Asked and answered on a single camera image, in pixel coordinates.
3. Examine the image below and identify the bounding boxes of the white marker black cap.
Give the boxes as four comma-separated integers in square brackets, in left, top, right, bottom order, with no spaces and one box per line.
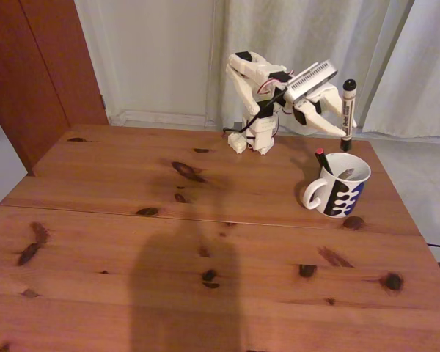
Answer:
[340,78,357,153]

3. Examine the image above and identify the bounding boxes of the black pen red ends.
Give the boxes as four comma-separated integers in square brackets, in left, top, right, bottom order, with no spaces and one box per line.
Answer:
[314,147,335,177]

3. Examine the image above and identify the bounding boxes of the white curtain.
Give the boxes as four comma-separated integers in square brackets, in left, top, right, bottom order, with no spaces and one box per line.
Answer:
[359,0,440,139]
[205,0,414,136]

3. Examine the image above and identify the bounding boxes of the white table clamp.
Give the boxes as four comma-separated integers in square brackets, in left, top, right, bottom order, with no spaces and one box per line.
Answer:
[227,132,248,155]

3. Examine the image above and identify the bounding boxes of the white mug black blue pattern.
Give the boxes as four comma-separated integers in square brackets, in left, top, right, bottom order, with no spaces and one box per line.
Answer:
[301,152,373,220]

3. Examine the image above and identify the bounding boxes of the white baseboard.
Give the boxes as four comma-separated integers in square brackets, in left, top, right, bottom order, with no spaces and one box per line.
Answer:
[108,108,210,128]

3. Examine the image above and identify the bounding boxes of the brown wooden cabinet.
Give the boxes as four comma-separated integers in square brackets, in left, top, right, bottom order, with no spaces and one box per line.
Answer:
[0,0,109,177]

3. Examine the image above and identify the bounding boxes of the pale grey panel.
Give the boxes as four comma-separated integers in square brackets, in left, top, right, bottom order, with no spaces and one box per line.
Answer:
[0,102,29,217]

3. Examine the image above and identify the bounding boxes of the silver camera box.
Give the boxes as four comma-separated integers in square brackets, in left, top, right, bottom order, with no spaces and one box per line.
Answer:
[282,60,337,106]

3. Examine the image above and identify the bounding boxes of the black camera cable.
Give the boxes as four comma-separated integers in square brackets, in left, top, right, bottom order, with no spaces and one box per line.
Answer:
[221,90,289,135]

